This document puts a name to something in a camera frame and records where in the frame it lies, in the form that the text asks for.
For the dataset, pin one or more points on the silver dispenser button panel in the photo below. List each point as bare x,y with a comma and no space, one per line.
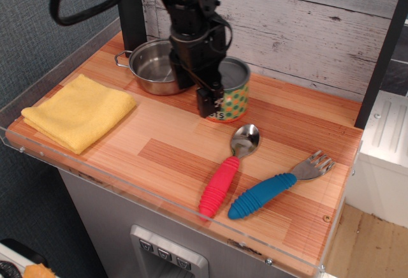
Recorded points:
159,257

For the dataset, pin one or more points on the clear acrylic guard rail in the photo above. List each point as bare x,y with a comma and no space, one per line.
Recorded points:
163,155

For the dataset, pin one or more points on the black left frame post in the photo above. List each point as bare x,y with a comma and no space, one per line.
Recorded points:
132,23

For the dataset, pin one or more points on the peas and carrots can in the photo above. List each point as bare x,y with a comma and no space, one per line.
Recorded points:
235,76

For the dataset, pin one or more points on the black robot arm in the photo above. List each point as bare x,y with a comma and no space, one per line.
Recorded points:
190,16

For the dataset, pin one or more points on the white toy sink unit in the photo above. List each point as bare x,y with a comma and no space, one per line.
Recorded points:
378,183

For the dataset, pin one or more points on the black right frame post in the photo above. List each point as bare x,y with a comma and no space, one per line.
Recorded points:
388,46

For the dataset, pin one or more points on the yellow folded cloth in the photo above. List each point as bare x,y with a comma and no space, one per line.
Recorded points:
80,113

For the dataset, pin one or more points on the red handled spoon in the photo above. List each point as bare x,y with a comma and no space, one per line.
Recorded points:
243,143

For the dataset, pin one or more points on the black frame post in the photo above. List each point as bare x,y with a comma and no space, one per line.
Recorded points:
132,23
388,46

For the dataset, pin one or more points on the orange object at corner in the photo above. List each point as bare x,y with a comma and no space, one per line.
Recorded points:
38,271

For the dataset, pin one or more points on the stainless steel pot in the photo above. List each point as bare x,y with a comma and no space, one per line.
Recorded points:
150,64

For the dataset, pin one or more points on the blue handled fork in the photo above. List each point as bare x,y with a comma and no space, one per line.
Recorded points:
258,196

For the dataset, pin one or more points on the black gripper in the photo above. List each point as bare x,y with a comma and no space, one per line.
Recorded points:
195,59

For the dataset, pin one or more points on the grey toy fridge cabinet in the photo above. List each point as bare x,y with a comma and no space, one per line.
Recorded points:
108,218

